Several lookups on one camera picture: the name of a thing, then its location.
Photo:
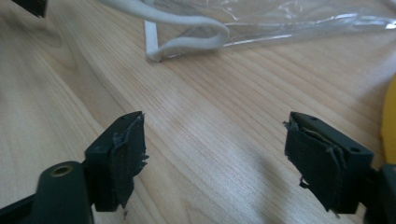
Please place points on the clear plastic bag white trim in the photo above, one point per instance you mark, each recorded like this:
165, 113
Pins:
249, 25

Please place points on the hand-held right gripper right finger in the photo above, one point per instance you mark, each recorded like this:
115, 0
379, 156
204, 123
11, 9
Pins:
323, 161

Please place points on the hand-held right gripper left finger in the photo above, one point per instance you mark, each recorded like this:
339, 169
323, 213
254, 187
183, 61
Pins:
120, 161

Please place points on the yellow object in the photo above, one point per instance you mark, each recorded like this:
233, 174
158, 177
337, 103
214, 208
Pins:
389, 124

